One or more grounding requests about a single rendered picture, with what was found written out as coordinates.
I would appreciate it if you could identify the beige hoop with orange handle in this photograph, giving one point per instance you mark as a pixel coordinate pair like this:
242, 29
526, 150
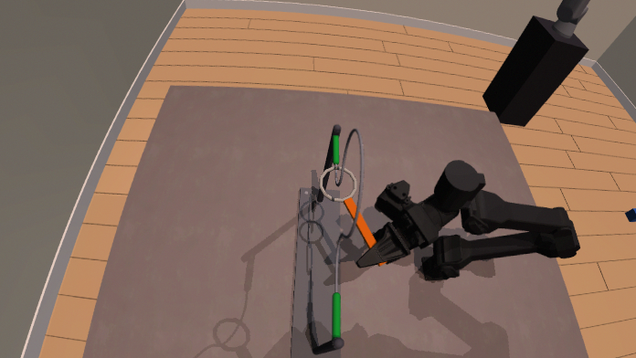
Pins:
350, 205

